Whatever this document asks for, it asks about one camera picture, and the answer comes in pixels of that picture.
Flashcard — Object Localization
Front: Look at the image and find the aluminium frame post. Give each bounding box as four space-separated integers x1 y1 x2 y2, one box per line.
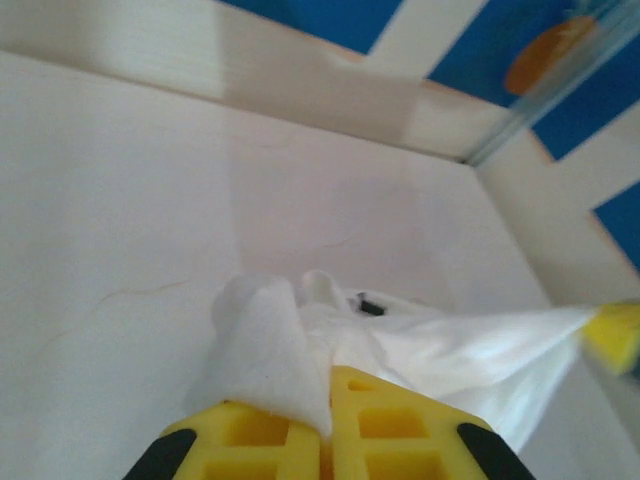
467 0 640 166

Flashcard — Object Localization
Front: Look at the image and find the white t-shirt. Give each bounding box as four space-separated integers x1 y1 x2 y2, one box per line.
182 269 601 451

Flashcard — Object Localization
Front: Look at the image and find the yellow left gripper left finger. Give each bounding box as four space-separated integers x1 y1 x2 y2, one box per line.
122 399 324 480

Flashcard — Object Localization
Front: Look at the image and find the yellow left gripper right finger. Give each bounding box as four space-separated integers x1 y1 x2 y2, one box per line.
329 364 536 480

